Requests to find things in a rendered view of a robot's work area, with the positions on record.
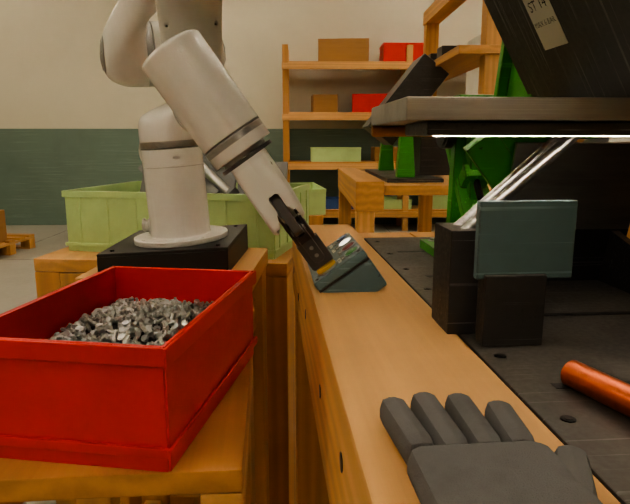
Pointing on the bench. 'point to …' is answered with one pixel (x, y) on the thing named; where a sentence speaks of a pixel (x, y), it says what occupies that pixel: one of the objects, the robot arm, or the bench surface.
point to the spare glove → (482, 455)
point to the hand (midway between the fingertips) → (315, 252)
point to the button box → (348, 271)
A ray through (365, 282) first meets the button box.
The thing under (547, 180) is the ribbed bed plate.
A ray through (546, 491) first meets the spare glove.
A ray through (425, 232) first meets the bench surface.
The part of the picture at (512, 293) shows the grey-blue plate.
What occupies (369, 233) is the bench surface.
